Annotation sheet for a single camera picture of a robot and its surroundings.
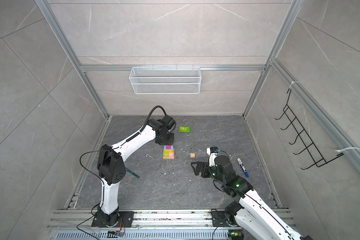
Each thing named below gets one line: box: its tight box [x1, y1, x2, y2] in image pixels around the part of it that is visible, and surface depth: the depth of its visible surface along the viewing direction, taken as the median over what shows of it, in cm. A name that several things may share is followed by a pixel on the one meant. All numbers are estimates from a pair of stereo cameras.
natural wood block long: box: [163, 150, 175, 160], surface depth 97 cm
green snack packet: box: [178, 126, 191, 133], surface depth 113 cm
